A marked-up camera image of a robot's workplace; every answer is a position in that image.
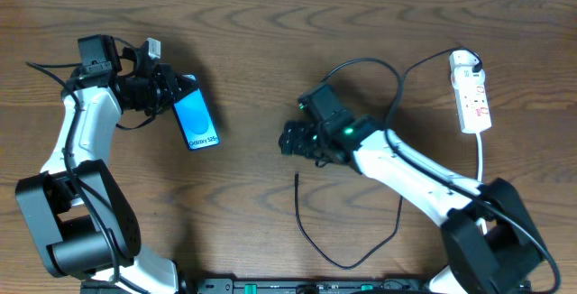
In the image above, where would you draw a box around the blue Galaxy smartphone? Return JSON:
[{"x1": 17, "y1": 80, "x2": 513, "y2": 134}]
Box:
[{"x1": 173, "y1": 74, "x2": 220, "y2": 151}]

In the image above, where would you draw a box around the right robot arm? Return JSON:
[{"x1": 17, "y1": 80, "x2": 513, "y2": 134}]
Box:
[{"x1": 279, "y1": 84, "x2": 549, "y2": 293}]

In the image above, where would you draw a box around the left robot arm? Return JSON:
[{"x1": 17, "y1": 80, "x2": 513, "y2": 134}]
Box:
[{"x1": 15, "y1": 34, "x2": 197, "y2": 293}]

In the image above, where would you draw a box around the white USB charger plug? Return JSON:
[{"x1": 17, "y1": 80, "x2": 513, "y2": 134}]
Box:
[{"x1": 449, "y1": 50, "x2": 481, "y2": 69}]

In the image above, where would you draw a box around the white power strip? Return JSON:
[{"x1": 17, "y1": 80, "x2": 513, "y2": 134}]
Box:
[{"x1": 451, "y1": 66, "x2": 492, "y2": 134}]

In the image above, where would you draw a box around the black USB charging cable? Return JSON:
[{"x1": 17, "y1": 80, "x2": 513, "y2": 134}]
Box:
[{"x1": 293, "y1": 46, "x2": 483, "y2": 271}]

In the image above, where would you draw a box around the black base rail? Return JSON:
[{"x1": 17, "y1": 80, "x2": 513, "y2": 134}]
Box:
[{"x1": 178, "y1": 278, "x2": 465, "y2": 294}]

